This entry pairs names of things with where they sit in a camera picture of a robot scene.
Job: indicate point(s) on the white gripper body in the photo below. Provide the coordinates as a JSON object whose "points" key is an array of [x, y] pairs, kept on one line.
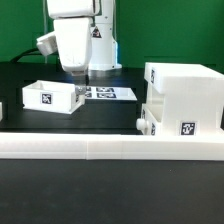
{"points": [[73, 38]]}

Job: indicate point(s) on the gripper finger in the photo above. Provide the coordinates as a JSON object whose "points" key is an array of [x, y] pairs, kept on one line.
{"points": [[80, 77]]}

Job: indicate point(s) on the white drawer tray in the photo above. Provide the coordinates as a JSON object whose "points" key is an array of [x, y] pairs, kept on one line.
{"points": [[52, 97], [150, 121]]}

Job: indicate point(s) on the white drawer cabinet box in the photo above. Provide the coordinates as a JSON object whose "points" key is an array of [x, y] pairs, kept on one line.
{"points": [[192, 97]]}

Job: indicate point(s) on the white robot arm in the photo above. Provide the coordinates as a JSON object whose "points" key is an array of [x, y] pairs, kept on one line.
{"points": [[104, 55]]}

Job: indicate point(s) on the paper sheet with markers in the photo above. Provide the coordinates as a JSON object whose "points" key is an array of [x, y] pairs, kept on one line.
{"points": [[106, 93]]}

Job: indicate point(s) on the white U-shaped fence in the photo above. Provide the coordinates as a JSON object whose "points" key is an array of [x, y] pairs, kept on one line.
{"points": [[118, 147]]}

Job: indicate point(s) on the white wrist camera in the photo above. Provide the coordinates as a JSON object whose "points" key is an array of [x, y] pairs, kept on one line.
{"points": [[47, 44]]}

